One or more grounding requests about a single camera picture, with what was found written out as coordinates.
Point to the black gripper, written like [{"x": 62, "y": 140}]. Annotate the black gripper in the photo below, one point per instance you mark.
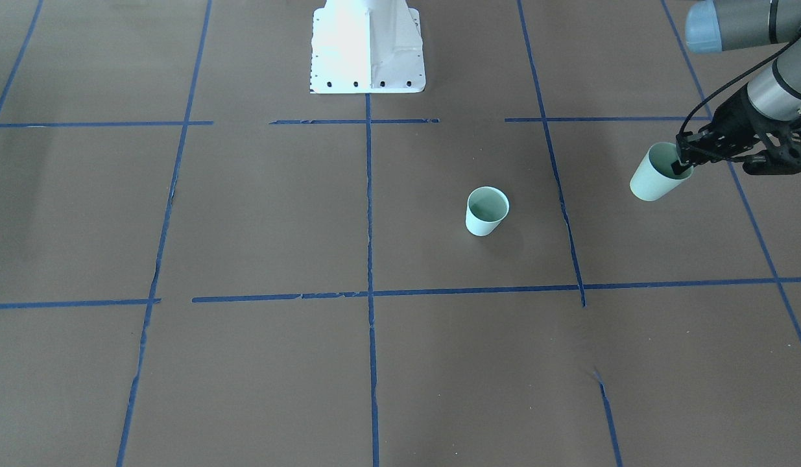
[{"x": 732, "y": 125}]

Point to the mint green cup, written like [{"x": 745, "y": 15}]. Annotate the mint green cup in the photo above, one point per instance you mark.
[
  {"x": 486, "y": 207},
  {"x": 659, "y": 172}
]

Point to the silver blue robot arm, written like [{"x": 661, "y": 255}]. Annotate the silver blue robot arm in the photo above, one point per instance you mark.
[{"x": 774, "y": 86}]

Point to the mint green cup on table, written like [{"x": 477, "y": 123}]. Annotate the mint green cup on table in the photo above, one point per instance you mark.
[{"x": 486, "y": 207}]

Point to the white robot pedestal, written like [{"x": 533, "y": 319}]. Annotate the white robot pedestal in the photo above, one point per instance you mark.
[{"x": 360, "y": 47}]

